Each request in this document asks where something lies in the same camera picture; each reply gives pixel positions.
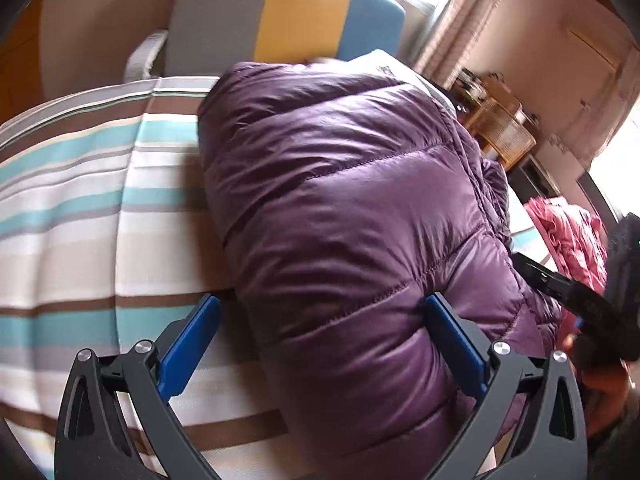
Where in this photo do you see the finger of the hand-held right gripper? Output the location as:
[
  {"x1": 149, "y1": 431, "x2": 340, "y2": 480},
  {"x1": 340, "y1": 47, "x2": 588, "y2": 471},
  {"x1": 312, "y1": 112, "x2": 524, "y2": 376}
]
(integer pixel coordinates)
[{"x1": 512, "y1": 252, "x2": 613, "y2": 323}]

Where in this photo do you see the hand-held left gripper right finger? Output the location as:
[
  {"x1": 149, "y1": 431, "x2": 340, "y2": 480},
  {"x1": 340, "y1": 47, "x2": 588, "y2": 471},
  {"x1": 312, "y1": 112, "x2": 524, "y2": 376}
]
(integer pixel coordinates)
[{"x1": 424, "y1": 292, "x2": 590, "y2": 480}]

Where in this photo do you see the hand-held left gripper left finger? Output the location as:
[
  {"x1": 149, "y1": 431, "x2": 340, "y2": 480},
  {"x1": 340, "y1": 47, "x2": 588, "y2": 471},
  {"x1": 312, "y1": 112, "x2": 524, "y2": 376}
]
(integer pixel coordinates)
[{"x1": 54, "y1": 294, "x2": 236, "y2": 480}]

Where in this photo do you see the purple down jacket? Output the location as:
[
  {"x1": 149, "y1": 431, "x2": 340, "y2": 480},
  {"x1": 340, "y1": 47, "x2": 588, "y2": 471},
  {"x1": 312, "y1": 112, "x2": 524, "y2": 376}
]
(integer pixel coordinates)
[{"x1": 196, "y1": 61, "x2": 563, "y2": 480}]

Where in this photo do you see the person's right forearm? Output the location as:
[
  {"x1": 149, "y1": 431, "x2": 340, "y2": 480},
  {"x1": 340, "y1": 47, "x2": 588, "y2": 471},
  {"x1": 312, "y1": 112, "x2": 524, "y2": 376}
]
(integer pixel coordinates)
[{"x1": 587, "y1": 390, "x2": 640, "y2": 463}]

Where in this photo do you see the person's right hand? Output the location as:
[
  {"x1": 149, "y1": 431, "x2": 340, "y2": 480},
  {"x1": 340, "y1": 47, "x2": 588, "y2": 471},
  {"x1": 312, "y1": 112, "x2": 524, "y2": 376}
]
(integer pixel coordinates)
[{"x1": 562, "y1": 332, "x2": 633, "y2": 438}]

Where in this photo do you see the pink jacket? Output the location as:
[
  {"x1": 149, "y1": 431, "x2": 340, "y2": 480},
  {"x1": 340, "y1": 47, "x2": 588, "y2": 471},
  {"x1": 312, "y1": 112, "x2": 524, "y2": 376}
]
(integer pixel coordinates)
[{"x1": 522, "y1": 196, "x2": 608, "y2": 341}]

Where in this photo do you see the dark cabinet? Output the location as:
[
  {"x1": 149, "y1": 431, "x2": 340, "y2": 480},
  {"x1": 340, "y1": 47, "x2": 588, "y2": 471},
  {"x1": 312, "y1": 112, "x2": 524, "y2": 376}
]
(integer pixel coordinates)
[{"x1": 507, "y1": 156, "x2": 562, "y2": 206}]

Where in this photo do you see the wicker basket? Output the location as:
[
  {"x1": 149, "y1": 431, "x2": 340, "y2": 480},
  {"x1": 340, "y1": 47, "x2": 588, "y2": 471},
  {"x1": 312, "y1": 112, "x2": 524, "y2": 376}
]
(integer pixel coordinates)
[{"x1": 465, "y1": 97, "x2": 538, "y2": 171}]

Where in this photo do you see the striped quilt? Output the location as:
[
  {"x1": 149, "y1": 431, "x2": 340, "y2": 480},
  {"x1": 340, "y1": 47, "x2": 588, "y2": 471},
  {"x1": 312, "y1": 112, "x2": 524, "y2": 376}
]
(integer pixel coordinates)
[{"x1": 0, "y1": 77, "x2": 151, "y2": 466}]

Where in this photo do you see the white pillow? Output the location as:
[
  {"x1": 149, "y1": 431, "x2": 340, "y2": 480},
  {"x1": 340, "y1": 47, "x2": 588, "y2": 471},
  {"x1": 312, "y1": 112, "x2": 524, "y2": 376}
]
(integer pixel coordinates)
[{"x1": 345, "y1": 50, "x2": 458, "y2": 116}]

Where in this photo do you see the beige curtain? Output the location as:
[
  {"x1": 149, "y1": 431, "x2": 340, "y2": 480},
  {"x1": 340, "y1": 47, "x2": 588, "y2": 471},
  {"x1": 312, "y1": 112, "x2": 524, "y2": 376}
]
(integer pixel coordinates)
[{"x1": 415, "y1": 0, "x2": 521, "y2": 81}]

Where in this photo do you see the wooden wardrobe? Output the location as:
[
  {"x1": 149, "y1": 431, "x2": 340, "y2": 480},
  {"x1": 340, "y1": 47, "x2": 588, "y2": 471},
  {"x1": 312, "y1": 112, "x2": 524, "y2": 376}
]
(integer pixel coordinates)
[{"x1": 0, "y1": 0, "x2": 48, "y2": 121}]

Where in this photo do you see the grey yellow blue headboard cushion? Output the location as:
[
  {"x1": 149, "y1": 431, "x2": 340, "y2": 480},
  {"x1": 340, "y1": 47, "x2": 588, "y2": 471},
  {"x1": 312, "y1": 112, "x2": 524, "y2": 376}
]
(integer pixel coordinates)
[{"x1": 164, "y1": 0, "x2": 406, "y2": 78}]

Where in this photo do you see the white bed rail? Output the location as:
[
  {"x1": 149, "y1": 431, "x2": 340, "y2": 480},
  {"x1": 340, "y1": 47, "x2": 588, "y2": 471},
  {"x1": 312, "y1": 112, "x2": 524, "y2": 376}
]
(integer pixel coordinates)
[{"x1": 124, "y1": 30, "x2": 170, "y2": 82}]

